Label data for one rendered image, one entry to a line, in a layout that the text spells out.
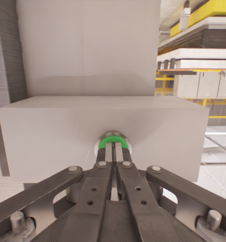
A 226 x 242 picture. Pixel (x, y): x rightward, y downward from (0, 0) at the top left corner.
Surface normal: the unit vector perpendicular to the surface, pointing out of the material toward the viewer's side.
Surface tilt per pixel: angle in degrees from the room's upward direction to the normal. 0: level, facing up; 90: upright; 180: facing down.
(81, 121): 90
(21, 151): 90
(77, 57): 90
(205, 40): 90
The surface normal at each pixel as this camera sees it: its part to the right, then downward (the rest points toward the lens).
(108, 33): 0.02, 0.27
